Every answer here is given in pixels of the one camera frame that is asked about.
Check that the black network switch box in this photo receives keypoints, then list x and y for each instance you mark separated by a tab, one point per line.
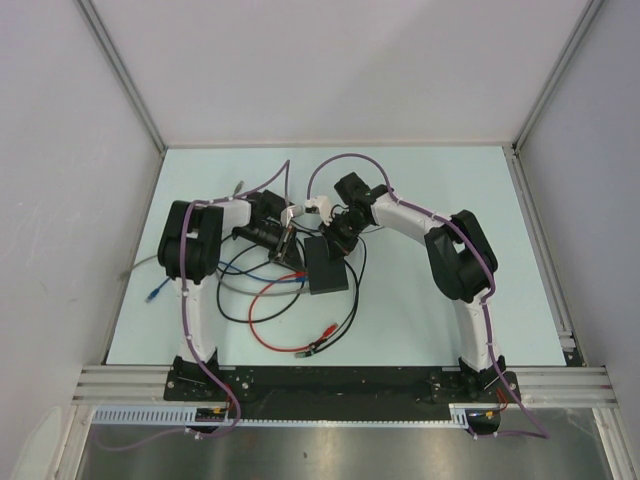
325	273

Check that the right aluminium side rail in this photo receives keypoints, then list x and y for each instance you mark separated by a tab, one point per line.
562	318

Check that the right aluminium corner post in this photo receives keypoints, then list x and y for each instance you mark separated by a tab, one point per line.
560	68

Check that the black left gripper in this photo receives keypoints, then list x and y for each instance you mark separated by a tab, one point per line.
291	250

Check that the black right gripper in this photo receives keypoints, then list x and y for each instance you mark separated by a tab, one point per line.
337	247

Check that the grey slotted cable duct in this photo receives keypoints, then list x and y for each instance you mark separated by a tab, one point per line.
201	416

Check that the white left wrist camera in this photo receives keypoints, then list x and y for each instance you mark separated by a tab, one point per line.
288	214

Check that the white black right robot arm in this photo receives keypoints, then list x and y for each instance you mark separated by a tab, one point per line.
461	259

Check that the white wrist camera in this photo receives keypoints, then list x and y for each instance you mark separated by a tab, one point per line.
288	214
322	206

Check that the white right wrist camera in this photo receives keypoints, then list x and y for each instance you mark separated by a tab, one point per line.
322	206

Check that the left aluminium corner post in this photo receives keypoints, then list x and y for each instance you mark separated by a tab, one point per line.
108	48

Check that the aluminium front frame rail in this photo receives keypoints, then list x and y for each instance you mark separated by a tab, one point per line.
542	387

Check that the aluminium corner post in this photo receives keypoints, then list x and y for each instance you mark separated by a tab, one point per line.
560	68
108	48

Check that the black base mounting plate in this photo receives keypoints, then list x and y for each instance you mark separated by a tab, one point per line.
187	381

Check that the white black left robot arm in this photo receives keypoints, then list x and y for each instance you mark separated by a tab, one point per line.
190	248

